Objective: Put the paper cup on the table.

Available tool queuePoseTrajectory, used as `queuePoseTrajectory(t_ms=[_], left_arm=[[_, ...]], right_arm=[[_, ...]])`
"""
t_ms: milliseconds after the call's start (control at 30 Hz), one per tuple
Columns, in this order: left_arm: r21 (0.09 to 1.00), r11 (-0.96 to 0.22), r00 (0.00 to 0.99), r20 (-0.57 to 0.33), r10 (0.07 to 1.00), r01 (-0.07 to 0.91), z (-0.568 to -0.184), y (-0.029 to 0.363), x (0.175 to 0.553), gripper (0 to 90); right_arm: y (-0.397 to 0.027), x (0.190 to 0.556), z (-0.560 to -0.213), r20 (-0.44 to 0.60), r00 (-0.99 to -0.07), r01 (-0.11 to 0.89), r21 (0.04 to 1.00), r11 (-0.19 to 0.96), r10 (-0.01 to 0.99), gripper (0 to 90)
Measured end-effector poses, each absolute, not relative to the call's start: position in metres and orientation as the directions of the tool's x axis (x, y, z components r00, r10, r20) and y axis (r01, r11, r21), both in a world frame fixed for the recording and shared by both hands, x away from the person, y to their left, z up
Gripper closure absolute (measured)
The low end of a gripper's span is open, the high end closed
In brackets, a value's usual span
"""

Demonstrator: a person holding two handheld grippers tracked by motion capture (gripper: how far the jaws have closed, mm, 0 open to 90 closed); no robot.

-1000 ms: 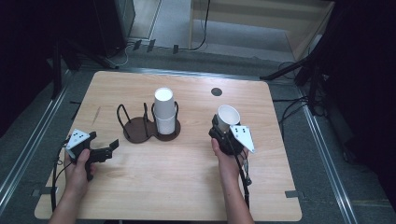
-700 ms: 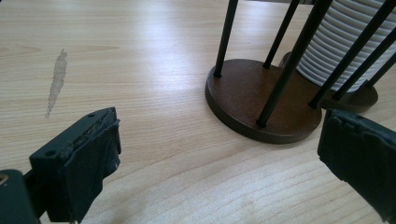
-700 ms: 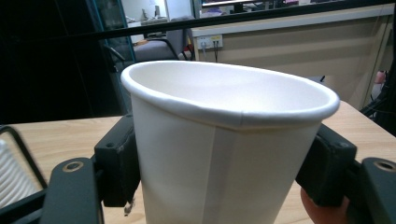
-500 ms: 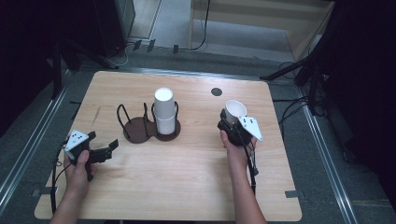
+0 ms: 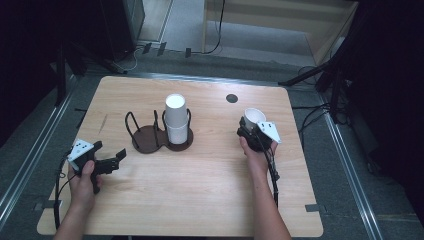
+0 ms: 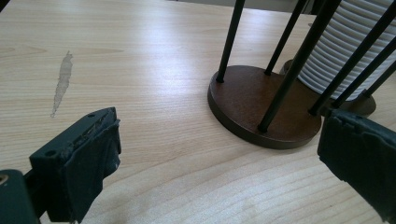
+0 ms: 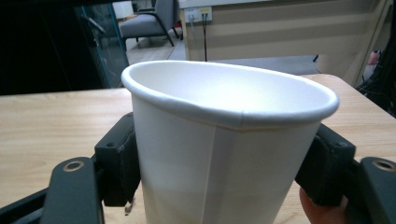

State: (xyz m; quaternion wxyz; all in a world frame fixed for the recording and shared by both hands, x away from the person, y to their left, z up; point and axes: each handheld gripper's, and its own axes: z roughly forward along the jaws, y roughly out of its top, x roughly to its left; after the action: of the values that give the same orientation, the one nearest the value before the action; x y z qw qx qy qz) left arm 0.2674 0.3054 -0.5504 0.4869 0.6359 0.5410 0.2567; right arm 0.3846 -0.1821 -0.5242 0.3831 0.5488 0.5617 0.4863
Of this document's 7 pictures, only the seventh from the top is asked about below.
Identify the wall socket panel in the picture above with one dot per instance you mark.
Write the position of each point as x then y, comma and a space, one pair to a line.
197, 14

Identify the glass partition panel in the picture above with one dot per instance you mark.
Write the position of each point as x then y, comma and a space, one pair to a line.
106, 46

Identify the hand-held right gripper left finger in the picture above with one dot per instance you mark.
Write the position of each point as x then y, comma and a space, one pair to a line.
118, 161

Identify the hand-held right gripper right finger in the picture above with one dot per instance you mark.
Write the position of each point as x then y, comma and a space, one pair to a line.
327, 165

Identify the grey armchair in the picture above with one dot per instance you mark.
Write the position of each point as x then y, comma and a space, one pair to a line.
146, 25

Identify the pink object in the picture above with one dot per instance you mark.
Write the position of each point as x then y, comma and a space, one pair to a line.
374, 57

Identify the single white paper cup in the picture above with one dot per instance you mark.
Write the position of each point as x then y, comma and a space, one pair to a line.
218, 161

